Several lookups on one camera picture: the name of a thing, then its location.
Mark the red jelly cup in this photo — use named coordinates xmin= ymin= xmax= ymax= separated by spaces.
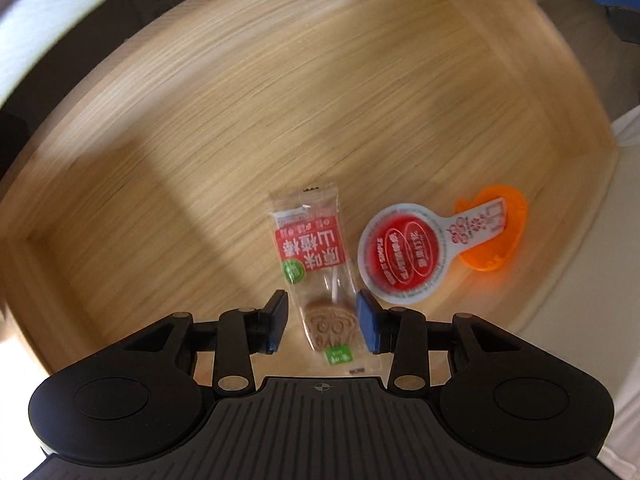
xmin=357 ymin=203 xmax=491 ymax=306

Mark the orange plastic shell half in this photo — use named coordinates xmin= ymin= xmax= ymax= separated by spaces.
xmin=454 ymin=184 xmax=528 ymax=272

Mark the hawthorn lollipop snack packet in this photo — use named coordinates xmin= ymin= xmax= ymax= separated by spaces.
xmin=269 ymin=185 xmax=382 ymax=376

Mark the wooden drawer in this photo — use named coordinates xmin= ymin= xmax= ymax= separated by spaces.
xmin=1 ymin=0 xmax=618 ymax=372

